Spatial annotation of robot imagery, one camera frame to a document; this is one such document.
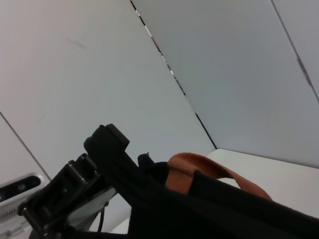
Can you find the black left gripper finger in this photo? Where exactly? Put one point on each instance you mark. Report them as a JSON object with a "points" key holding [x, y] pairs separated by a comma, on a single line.
{"points": [[118, 137]]}

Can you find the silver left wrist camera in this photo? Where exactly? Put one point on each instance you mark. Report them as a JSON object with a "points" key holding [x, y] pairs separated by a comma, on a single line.
{"points": [[15, 196]]}

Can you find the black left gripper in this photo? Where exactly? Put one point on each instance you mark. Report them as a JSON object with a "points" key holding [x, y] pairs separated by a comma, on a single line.
{"points": [[84, 211]]}

